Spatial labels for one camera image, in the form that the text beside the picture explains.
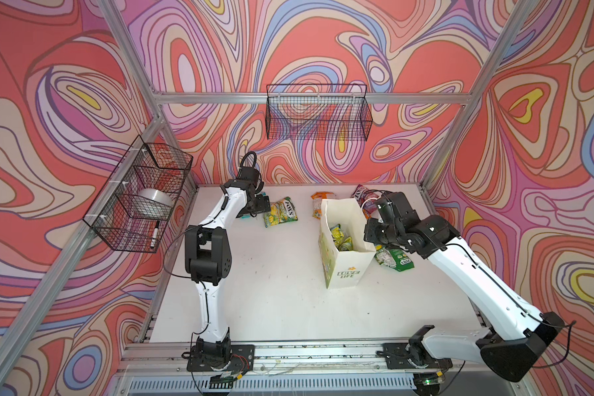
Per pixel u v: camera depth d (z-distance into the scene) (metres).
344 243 0.91
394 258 0.91
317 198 1.11
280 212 1.05
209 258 0.54
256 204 0.87
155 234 0.72
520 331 0.38
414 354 0.66
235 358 0.73
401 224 0.51
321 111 0.96
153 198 0.73
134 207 0.72
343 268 0.75
